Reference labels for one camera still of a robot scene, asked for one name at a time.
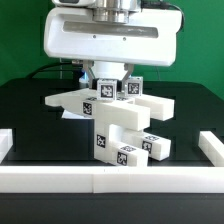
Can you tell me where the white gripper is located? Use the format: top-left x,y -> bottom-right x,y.
44,7 -> 182,92

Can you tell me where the white tagged cube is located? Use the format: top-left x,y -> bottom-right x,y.
97,79 -> 117,100
125,76 -> 143,97

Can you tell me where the white chair back part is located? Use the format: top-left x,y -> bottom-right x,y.
45,88 -> 175,131

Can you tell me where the white chair seat part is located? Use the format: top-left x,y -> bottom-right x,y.
94,118 -> 138,158

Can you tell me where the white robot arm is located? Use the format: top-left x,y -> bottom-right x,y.
44,0 -> 185,86

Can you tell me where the white fiducial marker sheet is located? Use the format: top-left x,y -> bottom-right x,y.
62,110 -> 85,119

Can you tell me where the white left fence block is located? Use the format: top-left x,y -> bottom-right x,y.
0,129 -> 13,163

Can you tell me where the white right fence bar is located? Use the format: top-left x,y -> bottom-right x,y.
198,131 -> 224,167

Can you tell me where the white fence bar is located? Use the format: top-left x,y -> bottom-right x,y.
0,166 -> 224,193
198,131 -> 224,167

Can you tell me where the white front fence bar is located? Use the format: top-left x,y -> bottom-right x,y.
0,166 -> 224,193

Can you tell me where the black cable bundle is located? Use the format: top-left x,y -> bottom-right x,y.
25,59 -> 84,80

